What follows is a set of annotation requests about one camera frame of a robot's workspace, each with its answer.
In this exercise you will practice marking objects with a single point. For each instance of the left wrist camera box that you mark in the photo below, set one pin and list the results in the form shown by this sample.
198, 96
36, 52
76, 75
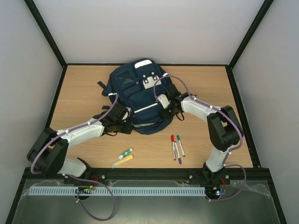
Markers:
127, 114

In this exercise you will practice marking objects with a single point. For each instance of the purple marker pen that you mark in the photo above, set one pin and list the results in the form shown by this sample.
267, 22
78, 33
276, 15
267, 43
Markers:
177, 153

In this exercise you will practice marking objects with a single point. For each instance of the red marker pen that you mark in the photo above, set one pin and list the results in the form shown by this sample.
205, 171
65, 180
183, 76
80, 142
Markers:
173, 148

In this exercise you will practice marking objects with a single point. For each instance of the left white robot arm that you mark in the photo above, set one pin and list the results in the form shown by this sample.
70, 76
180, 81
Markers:
48, 153

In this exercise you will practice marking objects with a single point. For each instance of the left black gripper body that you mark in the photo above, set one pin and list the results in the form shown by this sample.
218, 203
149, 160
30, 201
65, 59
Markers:
125, 129

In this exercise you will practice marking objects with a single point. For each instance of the green glue stick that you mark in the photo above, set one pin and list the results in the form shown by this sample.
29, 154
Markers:
125, 153

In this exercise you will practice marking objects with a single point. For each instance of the green marker pen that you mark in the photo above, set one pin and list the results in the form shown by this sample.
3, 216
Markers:
181, 146

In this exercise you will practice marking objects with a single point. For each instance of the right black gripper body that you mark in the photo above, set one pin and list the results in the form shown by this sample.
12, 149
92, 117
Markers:
167, 114

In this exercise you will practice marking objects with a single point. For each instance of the light blue cable duct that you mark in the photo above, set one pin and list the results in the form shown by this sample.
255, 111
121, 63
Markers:
117, 191

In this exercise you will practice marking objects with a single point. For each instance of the navy blue student backpack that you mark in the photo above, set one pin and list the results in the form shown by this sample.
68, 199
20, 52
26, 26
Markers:
137, 84

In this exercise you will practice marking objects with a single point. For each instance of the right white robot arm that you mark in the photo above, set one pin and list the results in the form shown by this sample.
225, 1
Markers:
225, 131

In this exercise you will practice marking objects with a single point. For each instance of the yellow highlighter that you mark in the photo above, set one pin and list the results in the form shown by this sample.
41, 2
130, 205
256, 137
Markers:
123, 160

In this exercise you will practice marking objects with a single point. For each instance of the black aluminium frame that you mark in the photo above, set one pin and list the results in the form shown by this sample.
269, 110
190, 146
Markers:
257, 172

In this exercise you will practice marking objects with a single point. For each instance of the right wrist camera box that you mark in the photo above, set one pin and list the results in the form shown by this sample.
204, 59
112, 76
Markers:
163, 100

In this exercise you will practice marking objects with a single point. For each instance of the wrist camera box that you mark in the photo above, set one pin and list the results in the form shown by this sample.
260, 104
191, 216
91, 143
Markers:
163, 100
127, 114

